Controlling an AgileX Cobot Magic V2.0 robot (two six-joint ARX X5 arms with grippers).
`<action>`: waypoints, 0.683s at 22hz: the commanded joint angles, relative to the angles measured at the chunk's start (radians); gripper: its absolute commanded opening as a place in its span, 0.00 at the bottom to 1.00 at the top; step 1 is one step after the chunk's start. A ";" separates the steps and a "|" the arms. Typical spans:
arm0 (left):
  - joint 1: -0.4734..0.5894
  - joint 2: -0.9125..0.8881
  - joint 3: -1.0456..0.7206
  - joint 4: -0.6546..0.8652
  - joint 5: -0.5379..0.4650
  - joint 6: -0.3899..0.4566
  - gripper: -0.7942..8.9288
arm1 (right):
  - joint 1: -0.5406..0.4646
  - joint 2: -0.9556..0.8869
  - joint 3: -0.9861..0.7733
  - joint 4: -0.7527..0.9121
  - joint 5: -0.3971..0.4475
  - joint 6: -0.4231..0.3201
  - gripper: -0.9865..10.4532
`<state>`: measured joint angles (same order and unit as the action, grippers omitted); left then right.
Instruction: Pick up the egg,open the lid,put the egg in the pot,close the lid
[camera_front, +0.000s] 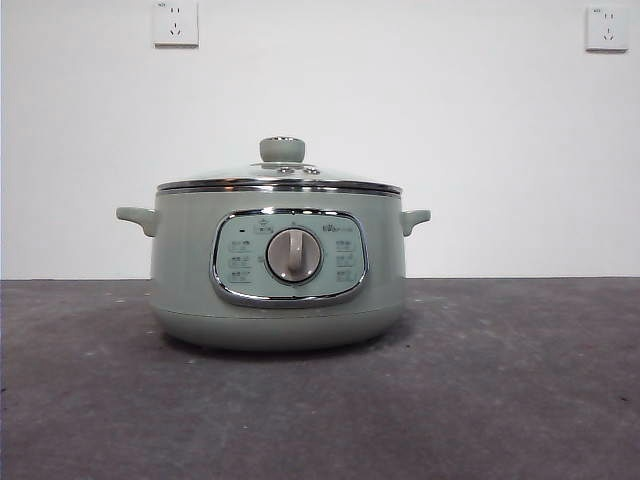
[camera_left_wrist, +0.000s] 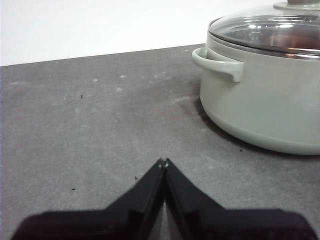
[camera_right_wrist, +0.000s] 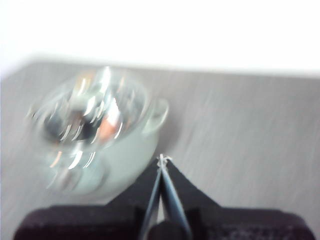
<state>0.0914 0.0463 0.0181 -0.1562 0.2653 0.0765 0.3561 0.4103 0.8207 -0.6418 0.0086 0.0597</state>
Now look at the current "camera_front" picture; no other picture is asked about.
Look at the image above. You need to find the glass lid with green knob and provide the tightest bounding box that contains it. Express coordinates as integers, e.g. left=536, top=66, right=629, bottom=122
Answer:
left=155, top=134, right=403, bottom=193

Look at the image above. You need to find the pale green electric pot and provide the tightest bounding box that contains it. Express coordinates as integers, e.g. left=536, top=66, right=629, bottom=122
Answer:
left=115, top=187, right=432, bottom=351

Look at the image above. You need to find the white wall socket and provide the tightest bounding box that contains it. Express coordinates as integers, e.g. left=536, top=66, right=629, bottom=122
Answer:
left=152, top=0, right=200, bottom=49
left=585, top=5, right=630, bottom=53

